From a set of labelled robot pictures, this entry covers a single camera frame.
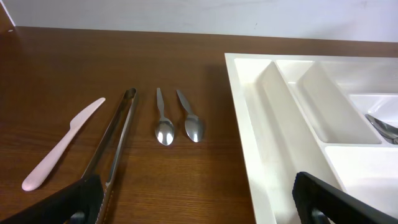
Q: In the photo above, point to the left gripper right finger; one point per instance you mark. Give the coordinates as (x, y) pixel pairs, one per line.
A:
(319, 202)

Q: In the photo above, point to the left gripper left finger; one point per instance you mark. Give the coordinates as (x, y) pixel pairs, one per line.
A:
(79, 202)

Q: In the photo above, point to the large metal spoon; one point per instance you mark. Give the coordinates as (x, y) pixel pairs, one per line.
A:
(389, 135)
(379, 125)

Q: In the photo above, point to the pink plastic knife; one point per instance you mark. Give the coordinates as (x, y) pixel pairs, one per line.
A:
(42, 170)

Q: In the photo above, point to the long metal tongs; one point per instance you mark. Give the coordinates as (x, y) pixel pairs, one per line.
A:
(104, 164)

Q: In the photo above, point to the white plastic cutlery tray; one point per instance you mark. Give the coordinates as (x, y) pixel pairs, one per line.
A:
(299, 113)

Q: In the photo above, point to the small metal teaspoon left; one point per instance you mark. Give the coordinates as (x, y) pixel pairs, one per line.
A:
(164, 131)

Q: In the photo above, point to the small metal teaspoon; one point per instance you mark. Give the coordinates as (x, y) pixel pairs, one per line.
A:
(193, 125)
(164, 131)

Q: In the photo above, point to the small metal teaspoon right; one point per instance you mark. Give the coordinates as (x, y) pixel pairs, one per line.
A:
(193, 125)

